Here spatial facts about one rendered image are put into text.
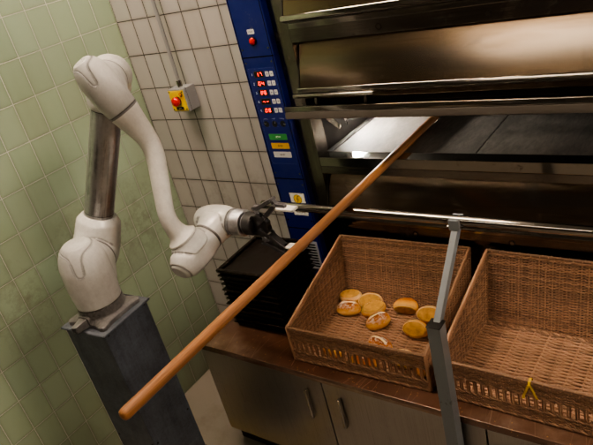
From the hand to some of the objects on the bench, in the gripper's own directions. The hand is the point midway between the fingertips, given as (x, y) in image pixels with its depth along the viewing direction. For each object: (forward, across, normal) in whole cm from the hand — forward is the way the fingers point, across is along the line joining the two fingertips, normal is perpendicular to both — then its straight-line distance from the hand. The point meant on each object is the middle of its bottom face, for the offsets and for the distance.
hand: (297, 228), depth 188 cm
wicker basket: (+4, +62, -29) cm, 68 cm away
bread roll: (+7, +60, -44) cm, 75 cm away
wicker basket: (+64, +62, -29) cm, 93 cm away
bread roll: (+17, +61, -29) cm, 69 cm away
